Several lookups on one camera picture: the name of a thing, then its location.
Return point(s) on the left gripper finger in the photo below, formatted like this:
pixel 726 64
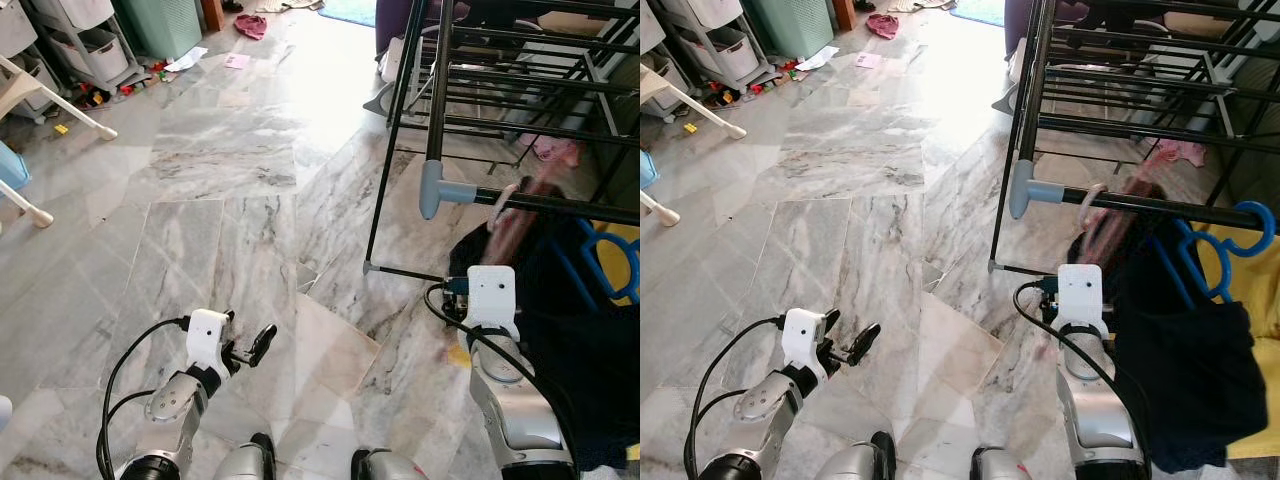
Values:
pixel 264 344
pixel 867 343

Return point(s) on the pink plastic hanger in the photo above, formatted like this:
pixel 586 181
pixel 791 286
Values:
pixel 520 215
pixel 1120 220

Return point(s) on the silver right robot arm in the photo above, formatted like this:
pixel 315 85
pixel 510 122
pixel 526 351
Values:
pixel 520 420
pixel 1095 430

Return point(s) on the blue plastic hanger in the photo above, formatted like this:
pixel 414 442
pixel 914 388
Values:
pixel 565 261
pixel 1258 206

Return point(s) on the robot left leg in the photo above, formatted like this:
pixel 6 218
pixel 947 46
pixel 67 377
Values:
pixel 245 460
pixel 855 460

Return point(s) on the robot leg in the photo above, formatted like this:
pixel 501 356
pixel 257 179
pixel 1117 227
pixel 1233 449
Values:
pixel 1000 466
pixel 390 468
pixel 855 460
pixel 245 460

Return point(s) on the black metal drying rack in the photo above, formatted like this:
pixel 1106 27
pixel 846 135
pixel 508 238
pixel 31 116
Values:
pixel 432 190
pixel 1022 190

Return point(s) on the black garment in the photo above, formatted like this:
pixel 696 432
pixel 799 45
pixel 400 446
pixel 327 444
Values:
pixel 560 350
pixel 1180 380

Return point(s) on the yellow garment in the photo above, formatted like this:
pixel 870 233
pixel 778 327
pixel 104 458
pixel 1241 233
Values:
pixel 615 260
pixel 1262 350

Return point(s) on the robot right leg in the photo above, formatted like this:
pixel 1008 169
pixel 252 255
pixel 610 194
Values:
pixel 390 468
pixel 1000 466

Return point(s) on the light pink cloth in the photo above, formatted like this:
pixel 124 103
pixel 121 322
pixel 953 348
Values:
pixel 1182 152
pixel 550 150

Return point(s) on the light blue plastic container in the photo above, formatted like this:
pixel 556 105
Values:
pixel 12 165
pixel 647 170

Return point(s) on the purple armchair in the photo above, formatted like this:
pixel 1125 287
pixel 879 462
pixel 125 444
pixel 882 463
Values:
pixel 1015 25
pixel 395 25

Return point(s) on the beige white high chair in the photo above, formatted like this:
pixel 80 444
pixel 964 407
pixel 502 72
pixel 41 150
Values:
pixel 60 98
pixel 700 107

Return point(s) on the pink paper sheet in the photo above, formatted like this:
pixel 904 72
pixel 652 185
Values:
pixel 237 61
pixel 868 60

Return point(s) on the white paper sheet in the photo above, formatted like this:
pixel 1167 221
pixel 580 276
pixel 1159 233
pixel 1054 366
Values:
pixel 187 60
pixel 818 59

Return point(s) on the blue floor mat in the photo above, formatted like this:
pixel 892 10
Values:
pixel 975 10
pixel 345 10

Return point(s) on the dark pink cloth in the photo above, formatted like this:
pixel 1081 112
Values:
pixel 882 26
pixel 250 27

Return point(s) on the grey plastic drawer unit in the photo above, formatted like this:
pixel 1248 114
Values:
pixel 725 50
pixel 95 50

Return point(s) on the green plastic bin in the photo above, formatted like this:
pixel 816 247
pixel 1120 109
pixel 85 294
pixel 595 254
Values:
pixel 160 25
pixel 790 25

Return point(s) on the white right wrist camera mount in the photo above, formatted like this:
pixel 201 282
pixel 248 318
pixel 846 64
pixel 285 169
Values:
pixel 1080 296
pixel 492 298

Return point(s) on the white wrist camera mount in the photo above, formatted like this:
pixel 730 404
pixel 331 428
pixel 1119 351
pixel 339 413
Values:
pixel 492 298
pixel 803 336
pixel 208 338
pixel 1080 296

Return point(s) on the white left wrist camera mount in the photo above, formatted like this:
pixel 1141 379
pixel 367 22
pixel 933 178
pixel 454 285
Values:
pixel 208 338
pixel 803 336

